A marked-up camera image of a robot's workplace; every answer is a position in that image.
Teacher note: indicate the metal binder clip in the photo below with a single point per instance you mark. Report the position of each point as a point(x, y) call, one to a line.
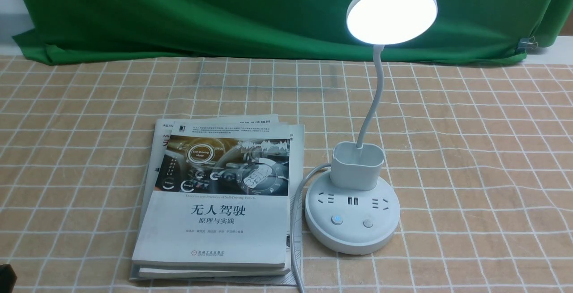
point(525, 44)

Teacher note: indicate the green backdrop cloth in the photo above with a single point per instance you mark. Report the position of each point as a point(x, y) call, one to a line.
point(87, 31)

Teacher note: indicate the checkered beige tablecloth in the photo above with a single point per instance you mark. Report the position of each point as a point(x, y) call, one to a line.
point(480, 158)

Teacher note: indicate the white desk lamp with socket base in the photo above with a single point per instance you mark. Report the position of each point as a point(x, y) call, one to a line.
point(350, 208)

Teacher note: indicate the top self-driving book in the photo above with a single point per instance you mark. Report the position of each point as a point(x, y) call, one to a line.
point(221, 197)

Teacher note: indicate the black object at corner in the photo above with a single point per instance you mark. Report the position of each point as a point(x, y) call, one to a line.
point(8, 278)

